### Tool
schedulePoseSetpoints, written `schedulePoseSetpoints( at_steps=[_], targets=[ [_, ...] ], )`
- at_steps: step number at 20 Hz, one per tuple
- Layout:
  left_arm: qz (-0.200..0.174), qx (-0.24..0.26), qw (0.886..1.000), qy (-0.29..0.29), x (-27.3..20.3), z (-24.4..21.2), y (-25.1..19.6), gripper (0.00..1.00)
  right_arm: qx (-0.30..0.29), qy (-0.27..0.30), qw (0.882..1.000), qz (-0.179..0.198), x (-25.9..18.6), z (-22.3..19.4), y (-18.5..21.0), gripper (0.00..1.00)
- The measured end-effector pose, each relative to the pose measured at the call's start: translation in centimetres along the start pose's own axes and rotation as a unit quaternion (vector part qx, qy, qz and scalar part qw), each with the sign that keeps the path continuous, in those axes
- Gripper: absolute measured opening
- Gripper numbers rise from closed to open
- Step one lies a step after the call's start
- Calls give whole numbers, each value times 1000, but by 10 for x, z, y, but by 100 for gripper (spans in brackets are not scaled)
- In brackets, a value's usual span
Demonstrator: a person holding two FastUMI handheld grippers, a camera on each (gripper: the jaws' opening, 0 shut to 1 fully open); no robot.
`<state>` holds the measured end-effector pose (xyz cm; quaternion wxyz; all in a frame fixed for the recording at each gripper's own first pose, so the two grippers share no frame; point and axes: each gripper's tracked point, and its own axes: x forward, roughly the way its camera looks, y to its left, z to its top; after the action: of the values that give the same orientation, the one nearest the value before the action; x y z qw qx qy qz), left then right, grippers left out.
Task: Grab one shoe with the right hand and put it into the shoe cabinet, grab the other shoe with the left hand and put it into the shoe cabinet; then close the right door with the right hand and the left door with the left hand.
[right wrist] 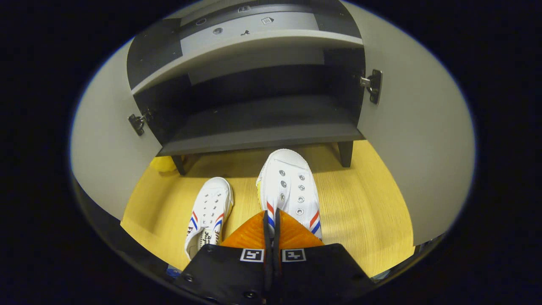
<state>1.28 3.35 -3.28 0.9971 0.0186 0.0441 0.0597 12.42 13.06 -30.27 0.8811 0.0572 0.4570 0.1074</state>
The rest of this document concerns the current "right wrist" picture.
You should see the white striped canvas shoe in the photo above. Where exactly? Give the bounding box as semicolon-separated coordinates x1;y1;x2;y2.
256;148;323;242
185;177;234;260

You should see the grey shoe cabinet door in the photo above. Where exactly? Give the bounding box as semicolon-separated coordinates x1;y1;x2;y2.
70;0;238;221
341;0;476;246

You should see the grey shoe cabinet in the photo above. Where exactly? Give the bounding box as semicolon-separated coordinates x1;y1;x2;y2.
126;0;367;176

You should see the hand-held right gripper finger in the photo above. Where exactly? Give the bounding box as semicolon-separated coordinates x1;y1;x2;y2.
174;209;276;305
273;208;375;305

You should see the metal door hinge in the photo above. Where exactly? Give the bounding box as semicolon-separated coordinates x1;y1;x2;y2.
360;69;383;105
128;111;154;137

